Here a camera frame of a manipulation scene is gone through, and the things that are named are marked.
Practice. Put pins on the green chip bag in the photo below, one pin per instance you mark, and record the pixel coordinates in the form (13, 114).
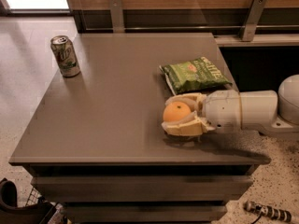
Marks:
(194, 75)

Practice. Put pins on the right metal bracket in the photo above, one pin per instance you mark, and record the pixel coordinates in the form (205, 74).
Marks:
(249, 27)

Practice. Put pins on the black white striped tool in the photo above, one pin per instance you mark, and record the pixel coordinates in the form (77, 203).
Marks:
(268, 211)

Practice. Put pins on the left metal bracket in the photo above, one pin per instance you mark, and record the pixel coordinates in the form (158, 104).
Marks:
(116, 14)

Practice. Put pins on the green white 7up can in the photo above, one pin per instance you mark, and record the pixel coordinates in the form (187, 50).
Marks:
(65, 55)

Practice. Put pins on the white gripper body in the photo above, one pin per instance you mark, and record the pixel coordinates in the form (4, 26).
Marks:
(221, 110)

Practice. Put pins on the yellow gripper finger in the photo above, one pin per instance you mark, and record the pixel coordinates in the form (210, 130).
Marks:
(193, 100)
(191, 125)

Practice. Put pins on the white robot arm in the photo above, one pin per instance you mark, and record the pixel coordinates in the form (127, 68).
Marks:
(273, 113)

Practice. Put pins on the grey drawer cabinet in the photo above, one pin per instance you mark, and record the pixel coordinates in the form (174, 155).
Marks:
(96, 144)

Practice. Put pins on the metal bracket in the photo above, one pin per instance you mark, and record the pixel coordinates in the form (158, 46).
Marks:
(116, 14)
(249, 27)

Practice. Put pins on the orange fruit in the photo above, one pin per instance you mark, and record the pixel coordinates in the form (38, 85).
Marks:
(176, 111)

